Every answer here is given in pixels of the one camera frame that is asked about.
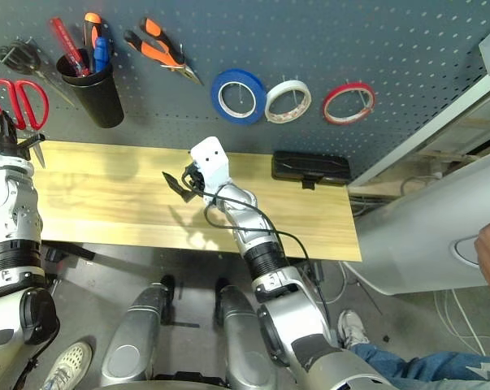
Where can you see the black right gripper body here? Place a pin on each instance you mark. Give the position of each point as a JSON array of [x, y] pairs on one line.
[[195, 178]]

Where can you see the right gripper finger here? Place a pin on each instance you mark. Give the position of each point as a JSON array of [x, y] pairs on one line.
[[175, 185]]

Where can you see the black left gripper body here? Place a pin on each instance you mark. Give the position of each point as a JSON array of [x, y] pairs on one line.
[[9, 148]]

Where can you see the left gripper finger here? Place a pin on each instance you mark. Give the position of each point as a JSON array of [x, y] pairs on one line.
[[4, 128], [32, 144]]

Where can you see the blue tape roll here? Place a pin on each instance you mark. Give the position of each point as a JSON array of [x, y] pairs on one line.
[[217, 97]]

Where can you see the orange black needle-nose pliers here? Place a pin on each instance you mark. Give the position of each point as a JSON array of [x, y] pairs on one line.
[[153, 48]]

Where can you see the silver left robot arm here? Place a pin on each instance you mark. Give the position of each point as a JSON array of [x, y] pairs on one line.
[[13, 227]]

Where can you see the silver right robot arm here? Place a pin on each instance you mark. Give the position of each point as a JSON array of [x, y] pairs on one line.
[[261, 252]]

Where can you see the dark grey pegboard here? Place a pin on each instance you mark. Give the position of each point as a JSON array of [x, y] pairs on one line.
[[350, 40]]

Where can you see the black cup holder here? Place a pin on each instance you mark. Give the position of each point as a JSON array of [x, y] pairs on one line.
[[98, 105]]

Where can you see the metal double peg hook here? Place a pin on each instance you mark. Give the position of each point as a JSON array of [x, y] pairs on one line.
[[364, 101], [295, 99], [240, 93]]

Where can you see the black plastic tool case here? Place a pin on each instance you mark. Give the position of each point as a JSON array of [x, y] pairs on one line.
[[309, 166]]

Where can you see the orange black screwdriver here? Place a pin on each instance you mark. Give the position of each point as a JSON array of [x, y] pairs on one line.
[[92, 28]]

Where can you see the white tape roll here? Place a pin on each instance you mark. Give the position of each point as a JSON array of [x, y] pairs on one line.
[[289, 85]]

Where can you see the red tape roll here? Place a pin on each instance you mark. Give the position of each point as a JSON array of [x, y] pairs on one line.
[[330, 103]]

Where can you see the silver left robot leg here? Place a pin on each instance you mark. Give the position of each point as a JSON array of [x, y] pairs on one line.
[[135, 337]]

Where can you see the silver robot leg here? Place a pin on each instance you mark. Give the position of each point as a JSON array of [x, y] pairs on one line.
[[244, 345], [135, 337]]

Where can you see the silver right robot leg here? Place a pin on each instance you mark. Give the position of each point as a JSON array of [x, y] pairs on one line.
[[244, 345]]

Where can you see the white perforated shoe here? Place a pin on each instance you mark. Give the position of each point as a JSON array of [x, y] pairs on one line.
[[70, 365]]

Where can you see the white sneaker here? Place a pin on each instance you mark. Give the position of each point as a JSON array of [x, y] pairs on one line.
[[352, 329]]

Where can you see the large white machine housing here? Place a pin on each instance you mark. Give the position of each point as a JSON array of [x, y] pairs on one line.
[[423, 243]]

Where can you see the blue jeans leg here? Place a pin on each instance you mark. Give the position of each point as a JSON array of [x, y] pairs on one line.
[[431, 365]]

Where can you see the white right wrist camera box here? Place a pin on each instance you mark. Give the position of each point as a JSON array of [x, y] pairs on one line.
[[212, 162]]

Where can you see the black table support bracket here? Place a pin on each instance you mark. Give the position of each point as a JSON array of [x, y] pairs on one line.
[[74, 252]]

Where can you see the white pegboard frame post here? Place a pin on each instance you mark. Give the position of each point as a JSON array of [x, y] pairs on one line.
[[431, 134]]

